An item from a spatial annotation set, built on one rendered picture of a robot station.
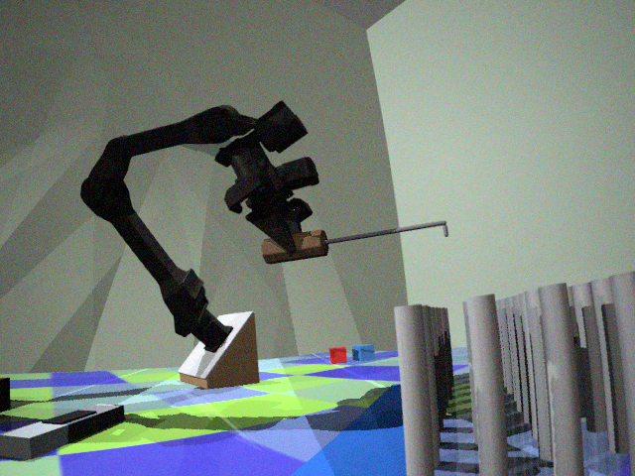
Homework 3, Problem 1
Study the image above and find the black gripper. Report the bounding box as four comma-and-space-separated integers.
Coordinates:
224, 158, 313, 253

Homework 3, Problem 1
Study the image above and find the blue cube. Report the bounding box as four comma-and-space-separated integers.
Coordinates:
352, 344, 375, 362

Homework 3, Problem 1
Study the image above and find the red cube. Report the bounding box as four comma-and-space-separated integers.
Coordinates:
329, 347, 347, 364

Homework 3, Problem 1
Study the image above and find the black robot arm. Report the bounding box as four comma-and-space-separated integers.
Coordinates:
80, 100, 319, 353

